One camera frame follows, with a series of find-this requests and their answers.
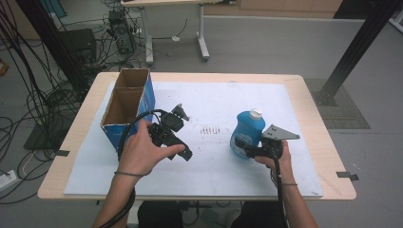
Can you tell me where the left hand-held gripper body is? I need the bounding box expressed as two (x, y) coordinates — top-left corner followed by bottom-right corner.
(147, 104), (191, 147)

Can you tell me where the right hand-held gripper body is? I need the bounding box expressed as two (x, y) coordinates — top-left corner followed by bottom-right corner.
(245, 123), (301, 160)

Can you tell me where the blue bottle white cap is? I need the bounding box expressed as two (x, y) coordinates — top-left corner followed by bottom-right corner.
(229, 108), (266, 160)

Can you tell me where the blue cardboard box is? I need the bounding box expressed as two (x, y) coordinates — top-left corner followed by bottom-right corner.
(100, 67), (156, 153)

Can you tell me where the person's right hand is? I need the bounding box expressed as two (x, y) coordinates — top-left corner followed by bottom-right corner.
(254, 140), (297, 186)

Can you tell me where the person's left hand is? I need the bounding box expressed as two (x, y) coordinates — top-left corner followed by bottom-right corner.
(115, 119), (186, 176)

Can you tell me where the white table mat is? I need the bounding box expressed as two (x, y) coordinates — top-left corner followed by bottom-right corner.
(63, 81), (323, 198)

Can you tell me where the person's left leg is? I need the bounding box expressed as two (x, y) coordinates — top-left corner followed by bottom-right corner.
(137, 200), (184, 228)

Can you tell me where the person's leg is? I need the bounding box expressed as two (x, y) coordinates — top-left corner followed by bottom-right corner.
(231, 201), (286, 228)
(137, 200), (184, 228)

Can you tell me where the person's right leg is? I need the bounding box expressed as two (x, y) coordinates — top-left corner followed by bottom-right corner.
(231, 201), (286, 228)

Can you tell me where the grey floor mat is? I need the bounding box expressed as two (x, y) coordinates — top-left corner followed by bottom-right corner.
(303, 78), (372, 130)

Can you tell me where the white desk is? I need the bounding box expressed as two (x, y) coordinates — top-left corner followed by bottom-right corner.
(120, 0), (237, 66)

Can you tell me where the black computer tower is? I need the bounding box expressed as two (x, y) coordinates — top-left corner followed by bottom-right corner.
(107, 9), (136, 55)

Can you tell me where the black case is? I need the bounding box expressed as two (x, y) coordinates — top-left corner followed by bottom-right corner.
(58, 28), (98, 66)

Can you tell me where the white power strip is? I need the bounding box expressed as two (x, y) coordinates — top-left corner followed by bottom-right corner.
(0, 169), (18, 191)

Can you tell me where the small brown box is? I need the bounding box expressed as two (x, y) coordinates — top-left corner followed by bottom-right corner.
(0, 58), (10, 77)

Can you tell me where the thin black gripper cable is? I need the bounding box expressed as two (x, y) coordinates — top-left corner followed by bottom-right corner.
(271, 158), (291, 228)

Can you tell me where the thick black sleeved cable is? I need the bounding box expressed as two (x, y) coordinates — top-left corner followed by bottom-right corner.
(98, 108), (167, 228)

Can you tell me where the white plug with black cable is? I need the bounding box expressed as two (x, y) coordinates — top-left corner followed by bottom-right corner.
(151, 18), (188, 43)

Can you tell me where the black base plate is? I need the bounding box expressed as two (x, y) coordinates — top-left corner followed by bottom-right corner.
(23, 122), (75, 151)

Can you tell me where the tangle of black cables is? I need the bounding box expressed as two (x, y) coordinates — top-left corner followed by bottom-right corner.
(0, 0), (144, 203)

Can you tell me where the black metal post with base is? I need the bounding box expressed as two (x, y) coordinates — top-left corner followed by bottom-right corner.
(317, 0), (403, 107)

